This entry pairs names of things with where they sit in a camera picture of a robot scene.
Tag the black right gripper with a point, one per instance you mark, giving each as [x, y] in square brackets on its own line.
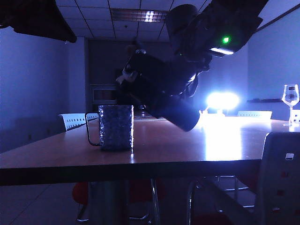
[161, 86]

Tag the red plastic chair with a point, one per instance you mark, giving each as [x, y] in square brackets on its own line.
[145, 192]
[80, 192]

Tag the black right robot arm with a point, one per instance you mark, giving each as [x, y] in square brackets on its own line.
[234, 23]

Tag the black thermos with flip lid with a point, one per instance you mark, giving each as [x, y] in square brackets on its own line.
[186, 120]

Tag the grey plastic chair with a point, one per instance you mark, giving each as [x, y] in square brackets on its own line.
[281, 187]

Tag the white chair with square holes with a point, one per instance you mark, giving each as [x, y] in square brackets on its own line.
[296, 117]

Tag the white slotted plastic chair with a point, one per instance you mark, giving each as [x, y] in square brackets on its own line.
[255, 113]
[70, 122]
[92, 116]

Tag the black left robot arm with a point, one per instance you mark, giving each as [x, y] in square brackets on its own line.
[35, 18]

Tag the dark background cabinet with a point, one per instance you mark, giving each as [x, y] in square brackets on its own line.
[103, 70]

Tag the clear wine glass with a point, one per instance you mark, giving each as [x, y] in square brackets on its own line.
[290, 96]

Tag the ceiling light panel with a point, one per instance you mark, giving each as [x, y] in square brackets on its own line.
[145, 15]

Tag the metal table pedestal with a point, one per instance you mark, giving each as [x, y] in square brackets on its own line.
[105, 204]

